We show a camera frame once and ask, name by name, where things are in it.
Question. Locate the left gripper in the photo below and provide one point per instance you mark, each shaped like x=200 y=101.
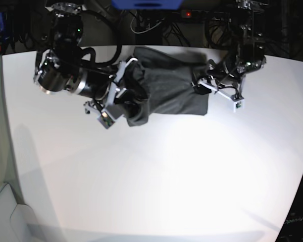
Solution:
x=219 y=72

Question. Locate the black power strip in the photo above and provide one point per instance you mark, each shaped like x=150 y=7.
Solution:
x=193 y=14

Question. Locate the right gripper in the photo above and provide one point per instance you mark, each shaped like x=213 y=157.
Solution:
x=115 y=92

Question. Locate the blue box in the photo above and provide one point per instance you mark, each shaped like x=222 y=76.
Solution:
x=147 y=4

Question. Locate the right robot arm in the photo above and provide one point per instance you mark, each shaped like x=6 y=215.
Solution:
x=65 y=66

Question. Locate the dark grey t-shirt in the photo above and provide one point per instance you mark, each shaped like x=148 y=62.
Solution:
x=167 y=82

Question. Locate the grey chair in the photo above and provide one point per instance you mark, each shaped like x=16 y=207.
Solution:
x=17 y=221

